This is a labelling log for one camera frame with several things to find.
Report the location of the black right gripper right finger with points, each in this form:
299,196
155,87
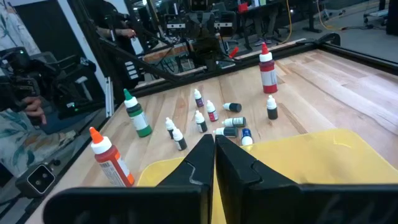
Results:
280,205

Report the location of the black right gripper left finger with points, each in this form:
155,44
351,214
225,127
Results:
174,202

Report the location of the yellow translucent plastic bin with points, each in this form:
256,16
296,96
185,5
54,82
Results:
311,155

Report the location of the large orange dye bottle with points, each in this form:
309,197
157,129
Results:
109,158

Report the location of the large green dye bottle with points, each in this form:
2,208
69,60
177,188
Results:
138,119

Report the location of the small black dye bottle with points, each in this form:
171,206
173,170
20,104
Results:
202,126
272,113
235,107

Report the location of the large red dye bottle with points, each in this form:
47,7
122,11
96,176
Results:
268,77

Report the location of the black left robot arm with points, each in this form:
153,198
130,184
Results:
203,46

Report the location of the small dark green dye bottle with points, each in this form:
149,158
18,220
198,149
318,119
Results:
180,143

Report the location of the small brown dye bottle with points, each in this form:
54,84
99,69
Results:
169,124

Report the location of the lying dropper bottles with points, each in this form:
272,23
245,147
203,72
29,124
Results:
237,121
246,133

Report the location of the loose small vials group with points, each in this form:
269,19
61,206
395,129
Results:
230,132

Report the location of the small red dye bottle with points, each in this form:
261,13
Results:
212,115

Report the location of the small purple dye bottle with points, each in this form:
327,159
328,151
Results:
199,101

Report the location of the silver aluminium extrusion piece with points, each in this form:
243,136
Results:
109,99

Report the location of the power strip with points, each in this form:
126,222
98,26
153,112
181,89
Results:
131,71

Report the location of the small red tag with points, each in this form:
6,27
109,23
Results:
234,52

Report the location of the person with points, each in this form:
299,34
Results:
258,25
18,146
124,32

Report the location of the person's hand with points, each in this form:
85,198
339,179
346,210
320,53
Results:
32,109

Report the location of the black office desk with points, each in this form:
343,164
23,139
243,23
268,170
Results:
311,18

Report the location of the red box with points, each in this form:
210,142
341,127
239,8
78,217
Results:
242,7

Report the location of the wheeled chair base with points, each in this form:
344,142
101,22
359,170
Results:
376,15

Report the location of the black table-level camera box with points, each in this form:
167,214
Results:
35,180

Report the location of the black rig frame post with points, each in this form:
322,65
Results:
101,51

